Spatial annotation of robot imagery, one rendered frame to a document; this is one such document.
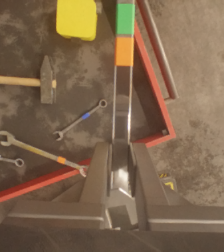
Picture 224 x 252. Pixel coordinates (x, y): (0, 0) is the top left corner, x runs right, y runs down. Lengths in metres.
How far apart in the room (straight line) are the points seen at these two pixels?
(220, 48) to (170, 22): 0.39
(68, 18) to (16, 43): 0.15
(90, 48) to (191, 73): 1.08
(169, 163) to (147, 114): 1.14
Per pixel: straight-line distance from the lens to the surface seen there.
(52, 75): 0.45
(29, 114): 0.51
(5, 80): 0.50
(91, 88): 0.45
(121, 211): 1.37
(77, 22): 0.43
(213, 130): 1.60
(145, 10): 0.55
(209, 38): 1.51
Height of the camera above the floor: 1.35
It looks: 74 degrees down
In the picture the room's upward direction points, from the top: 174 degrees counter-clockwise
